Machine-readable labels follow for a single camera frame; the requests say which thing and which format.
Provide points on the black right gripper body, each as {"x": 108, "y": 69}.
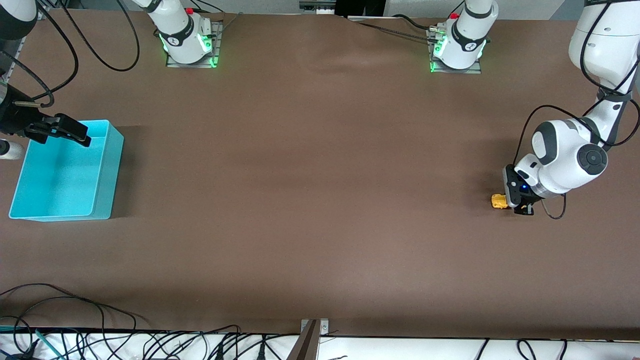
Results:
{"x": 16, "y": 120}

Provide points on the yellow beetle toy car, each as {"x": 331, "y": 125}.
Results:
{"x": 497, "y": 201}

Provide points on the turquoise plastic bin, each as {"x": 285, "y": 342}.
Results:
{"x": 60, "y": 185}

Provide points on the teal thin tool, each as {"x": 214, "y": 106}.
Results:
{"x": 47, "y": 344}

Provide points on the black background object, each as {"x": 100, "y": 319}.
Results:
{"x": 360, "y": 7}

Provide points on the dark brown slanted bar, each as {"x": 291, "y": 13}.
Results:
{"x": 305, "y": 347}

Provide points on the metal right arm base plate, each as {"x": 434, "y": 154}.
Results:
{"x": 190, "y": 65}

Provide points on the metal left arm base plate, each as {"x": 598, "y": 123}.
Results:
{"x": 457, "y": 71}

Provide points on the grey metal edge bracket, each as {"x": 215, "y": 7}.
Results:
{"x": 324, "y": 327}

